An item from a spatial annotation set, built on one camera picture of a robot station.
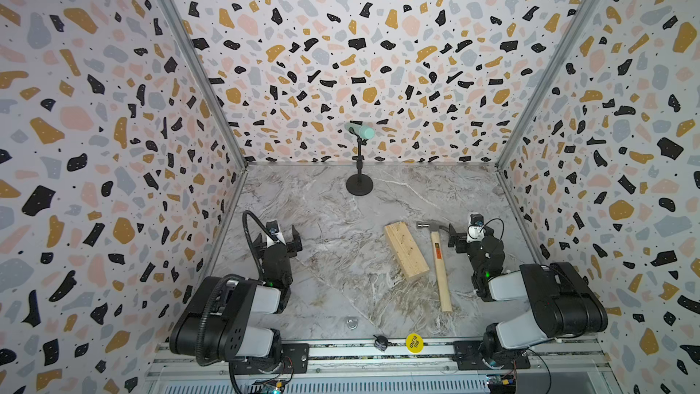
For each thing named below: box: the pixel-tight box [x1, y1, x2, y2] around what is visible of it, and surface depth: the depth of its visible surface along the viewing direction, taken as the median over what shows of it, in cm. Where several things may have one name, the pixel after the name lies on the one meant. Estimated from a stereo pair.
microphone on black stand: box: [344, 122, 376, 197], surface depth 115 cm
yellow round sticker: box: [405, 332, 424, 354], surface depth 78 cm
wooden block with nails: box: [384, 221, 431, 281], surface depth 93 cm
